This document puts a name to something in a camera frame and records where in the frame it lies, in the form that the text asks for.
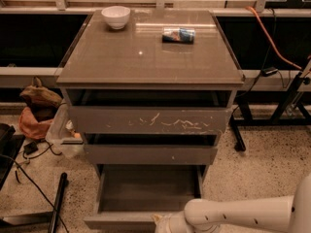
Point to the blue crushed drink can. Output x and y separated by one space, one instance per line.
178 35

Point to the grey drawer cabinet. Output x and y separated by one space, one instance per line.
132 66

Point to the black metal stand leg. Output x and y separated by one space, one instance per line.
51 218

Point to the orange cloth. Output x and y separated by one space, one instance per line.
30 127

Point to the black power adapter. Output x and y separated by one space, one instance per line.
30 148

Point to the grey bottom drawer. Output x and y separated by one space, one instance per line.
130 195

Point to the white bowl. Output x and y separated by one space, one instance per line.
116 16

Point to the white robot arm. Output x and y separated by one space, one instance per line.
288 214

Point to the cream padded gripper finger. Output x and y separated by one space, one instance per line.
161 224

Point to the scratched grey top drawer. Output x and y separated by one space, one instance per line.
149 120

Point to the clear plastic container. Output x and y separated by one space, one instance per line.
61 138

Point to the grey middle drawer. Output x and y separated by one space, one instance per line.
163 149

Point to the black table frame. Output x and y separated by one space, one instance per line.
291 100

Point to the black bin at left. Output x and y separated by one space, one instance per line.
10 144

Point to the black adapter on rail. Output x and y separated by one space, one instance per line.
266 72

